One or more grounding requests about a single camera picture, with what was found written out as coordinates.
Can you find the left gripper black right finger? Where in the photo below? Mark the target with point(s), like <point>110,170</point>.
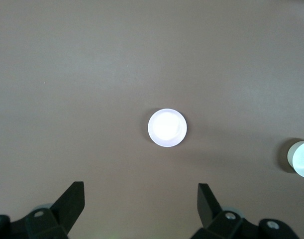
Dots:
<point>209,209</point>

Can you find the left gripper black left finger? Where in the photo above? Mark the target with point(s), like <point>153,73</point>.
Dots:
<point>67,206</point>

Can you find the pink bowl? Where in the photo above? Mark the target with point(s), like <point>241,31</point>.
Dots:
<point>166,128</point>

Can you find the white bowl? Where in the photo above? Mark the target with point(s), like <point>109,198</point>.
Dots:
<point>302,159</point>

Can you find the brown table cover sheet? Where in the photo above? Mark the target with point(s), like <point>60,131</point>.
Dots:
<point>92,74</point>

